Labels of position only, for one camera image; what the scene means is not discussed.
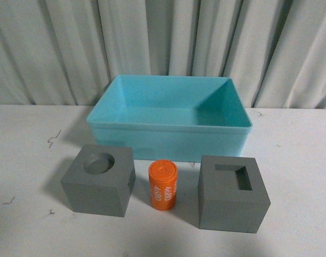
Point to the light blue plastic box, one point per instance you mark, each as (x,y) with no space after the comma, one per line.
(171,117)

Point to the gray cube with round hole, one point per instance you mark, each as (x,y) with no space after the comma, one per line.
(100,180)

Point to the orange cylinder labeled 4680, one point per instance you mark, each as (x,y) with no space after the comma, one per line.
(163,176)

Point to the gray-white pleated curtain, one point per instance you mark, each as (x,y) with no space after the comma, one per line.
(68,52)

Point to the gray cube with rectangular slot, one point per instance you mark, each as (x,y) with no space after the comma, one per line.
(231,193)

